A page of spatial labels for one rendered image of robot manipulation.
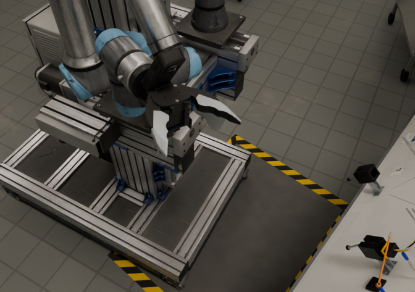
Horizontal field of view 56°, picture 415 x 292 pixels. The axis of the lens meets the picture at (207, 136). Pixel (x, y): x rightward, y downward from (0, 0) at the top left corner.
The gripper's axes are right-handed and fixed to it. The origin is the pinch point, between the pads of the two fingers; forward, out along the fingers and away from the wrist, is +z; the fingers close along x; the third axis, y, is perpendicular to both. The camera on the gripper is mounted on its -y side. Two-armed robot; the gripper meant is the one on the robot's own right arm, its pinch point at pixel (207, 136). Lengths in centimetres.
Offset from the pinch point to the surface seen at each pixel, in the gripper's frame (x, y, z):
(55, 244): 15, 162, -95
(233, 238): -68, 150, -38
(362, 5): -320, 116, -156
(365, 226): -57, 54, 16
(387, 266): -41, 42, 28
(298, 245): -94, 146, -14
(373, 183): -71, 52, 7
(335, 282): -36, 56, 22
